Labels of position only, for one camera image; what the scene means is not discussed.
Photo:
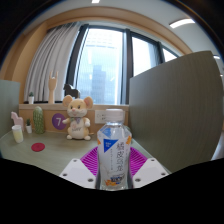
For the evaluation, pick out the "round purple sign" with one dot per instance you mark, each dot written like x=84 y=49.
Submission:
x=57 y=121

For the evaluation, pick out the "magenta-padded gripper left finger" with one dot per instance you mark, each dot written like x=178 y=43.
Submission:
x=77 y=170

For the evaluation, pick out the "small plant in white pot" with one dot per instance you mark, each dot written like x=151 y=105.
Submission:
x=29 y=128
x=31 y=99

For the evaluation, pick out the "light grey curtain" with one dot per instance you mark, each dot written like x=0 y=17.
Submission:
x=50 y=63

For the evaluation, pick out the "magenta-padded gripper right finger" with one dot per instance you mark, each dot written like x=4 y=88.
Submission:
x=150 y=170

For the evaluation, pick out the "white wall socket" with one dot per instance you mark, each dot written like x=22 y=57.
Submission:
x=100 y=117

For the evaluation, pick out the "beige plush mouse toy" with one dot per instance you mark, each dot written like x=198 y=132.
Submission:
x=77 y=120

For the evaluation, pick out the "wooden hand model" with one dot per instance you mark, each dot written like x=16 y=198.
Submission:
x=52 y=85

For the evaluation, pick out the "dark framed window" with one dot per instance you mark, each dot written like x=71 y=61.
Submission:
x=100 y=63

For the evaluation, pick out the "ceiling lights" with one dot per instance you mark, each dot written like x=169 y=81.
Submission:
x=181 y=23

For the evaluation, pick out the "green desk partition panel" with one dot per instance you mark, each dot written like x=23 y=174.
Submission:
x=176 y=113
x=9 y=106

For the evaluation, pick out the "tall green cactus figure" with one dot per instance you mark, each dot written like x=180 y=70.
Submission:
x=38 y=120

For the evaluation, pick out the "flat round red coaster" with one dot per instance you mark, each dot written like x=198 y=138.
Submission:
x=38 y=147

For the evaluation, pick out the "clear plastic drink bottle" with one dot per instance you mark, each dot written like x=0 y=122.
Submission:
x=114 y=150

